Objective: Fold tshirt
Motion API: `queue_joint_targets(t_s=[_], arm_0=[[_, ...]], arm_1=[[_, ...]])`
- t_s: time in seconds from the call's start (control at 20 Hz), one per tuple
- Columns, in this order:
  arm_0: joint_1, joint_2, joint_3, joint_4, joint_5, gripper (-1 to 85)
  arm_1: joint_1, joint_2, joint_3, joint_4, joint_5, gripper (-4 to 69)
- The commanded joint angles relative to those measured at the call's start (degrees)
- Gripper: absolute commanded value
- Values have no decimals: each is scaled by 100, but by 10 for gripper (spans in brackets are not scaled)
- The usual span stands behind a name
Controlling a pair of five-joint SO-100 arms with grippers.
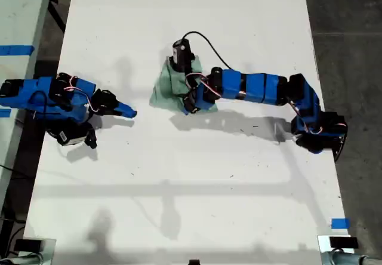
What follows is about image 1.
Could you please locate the small black object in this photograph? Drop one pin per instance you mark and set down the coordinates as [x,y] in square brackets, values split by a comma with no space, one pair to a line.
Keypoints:
[194,262]

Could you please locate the black camera box white label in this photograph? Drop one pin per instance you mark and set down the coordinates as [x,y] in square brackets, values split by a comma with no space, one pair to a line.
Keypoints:
[70,138]

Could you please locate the square blue tape piece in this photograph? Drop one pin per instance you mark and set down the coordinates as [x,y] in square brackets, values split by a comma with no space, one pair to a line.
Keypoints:
[340,223]

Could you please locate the white side table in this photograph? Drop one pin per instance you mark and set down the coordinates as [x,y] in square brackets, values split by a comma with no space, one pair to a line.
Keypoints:
[18,14]

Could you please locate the grey tube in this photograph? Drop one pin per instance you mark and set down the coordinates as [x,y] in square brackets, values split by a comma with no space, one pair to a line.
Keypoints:
[343,259]

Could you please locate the long blue tape strip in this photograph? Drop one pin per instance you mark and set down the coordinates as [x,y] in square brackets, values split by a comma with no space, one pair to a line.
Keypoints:
[16,50]

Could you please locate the black base clamp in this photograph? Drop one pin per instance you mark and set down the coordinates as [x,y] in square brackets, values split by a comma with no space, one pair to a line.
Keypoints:
[340,153]

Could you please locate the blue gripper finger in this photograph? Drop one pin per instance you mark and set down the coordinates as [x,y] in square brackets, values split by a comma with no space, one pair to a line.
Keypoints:
[193,112]
[126,115]
[125,107]
[185,111]

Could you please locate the black metal stand leg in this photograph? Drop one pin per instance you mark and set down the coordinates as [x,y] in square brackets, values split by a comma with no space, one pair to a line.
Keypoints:
[56,14]

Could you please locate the pale green T-shirt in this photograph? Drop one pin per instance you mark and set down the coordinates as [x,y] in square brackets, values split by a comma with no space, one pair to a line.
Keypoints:
[164,92]

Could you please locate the small black box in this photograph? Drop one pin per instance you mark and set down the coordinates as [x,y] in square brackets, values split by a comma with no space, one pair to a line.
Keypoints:
[28,245]
[343,243]

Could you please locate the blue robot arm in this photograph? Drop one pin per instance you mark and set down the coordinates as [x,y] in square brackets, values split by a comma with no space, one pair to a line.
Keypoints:
[256,87]
[79,86]

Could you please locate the short blue tape strip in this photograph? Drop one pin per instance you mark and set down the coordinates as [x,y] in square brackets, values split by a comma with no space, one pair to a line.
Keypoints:
[4,113]

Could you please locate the black camera box silver side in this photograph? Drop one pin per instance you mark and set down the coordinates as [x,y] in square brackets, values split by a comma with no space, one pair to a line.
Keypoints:
[180,53]

